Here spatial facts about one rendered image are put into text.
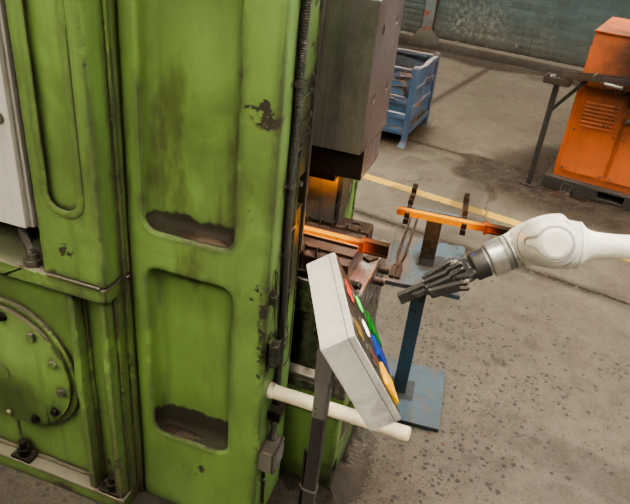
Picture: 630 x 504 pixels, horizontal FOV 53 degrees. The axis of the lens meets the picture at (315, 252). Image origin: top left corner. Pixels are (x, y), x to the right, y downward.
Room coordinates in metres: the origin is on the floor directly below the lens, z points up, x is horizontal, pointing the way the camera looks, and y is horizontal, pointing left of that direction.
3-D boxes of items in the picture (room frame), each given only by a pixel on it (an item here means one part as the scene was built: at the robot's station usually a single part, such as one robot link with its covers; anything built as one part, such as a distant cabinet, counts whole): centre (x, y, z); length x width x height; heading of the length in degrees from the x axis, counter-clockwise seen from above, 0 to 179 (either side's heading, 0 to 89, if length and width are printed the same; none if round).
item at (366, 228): (1.95, -0.13, 0.95); 0.12 x 0.08 x 0.06; 74
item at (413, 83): (6.01, -0.30, 0.36); 1.20 x 0.80 x 0.72; 68
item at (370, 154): (1.82, 0.07, 1.32); 0.42 x 0.20 x 0.10; 74
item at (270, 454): (1.45, 0.08, 0.36); 0.09 x 0.07 x 0.12; 164
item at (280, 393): (1.41, -0.13, 0.62); 0.44 x 0.05 x 0.05; 74
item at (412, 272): (2.22, -0.45, 0.70); 0.40 x 0.30 x 0.02; 169
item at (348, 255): (1.82, 0.07, 0.96); 0.42 x 0.20 x 0.09; 74
